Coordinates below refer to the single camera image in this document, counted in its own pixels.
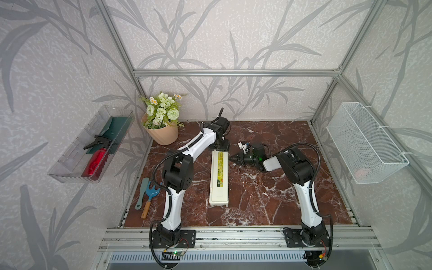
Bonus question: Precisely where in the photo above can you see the white green artificial flowers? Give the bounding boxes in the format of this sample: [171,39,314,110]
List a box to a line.
[141,92,184,129]

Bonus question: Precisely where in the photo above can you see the dark green folded cloth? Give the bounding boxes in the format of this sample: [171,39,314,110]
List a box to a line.
[86,117,133,155]

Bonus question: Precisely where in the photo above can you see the cream dispenser lid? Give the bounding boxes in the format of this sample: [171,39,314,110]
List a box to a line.
[209,150,229,207]

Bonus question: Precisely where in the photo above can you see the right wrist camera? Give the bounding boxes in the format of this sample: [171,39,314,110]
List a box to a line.
[238,142,253,155]

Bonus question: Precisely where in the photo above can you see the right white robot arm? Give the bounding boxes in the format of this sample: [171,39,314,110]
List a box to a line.
[229,142,333,248]

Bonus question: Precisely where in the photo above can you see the blue hand rake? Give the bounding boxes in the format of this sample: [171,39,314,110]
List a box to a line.
[141,183,160,219]

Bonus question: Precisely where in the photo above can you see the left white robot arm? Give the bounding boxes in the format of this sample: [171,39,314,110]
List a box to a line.
[150,109,230,248]

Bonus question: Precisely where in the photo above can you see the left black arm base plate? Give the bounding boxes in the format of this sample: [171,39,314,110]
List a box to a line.
[150,228,197,249]

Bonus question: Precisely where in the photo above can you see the aluminium front rail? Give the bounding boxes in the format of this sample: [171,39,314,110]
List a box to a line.
[98,225,382,252]

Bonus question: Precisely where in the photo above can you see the white wire mesh basket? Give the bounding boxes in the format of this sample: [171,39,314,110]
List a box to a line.
[327,102,410,185]

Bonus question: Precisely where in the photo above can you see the red spray bottle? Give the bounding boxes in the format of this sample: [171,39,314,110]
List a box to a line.
[82,135,112,181]

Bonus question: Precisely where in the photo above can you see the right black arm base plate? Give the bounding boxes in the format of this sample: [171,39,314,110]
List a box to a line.
[282,226,332,248]

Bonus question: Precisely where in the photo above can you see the clear plastic wall shelf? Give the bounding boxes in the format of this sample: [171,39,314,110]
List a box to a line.
[48,105,135,183]

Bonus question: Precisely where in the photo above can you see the teal garden trowel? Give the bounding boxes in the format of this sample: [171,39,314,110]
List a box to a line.
[135,177,149,210]

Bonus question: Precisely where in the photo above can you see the terracotta flower pot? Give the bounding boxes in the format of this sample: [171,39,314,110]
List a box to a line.
[145,125,178,145]

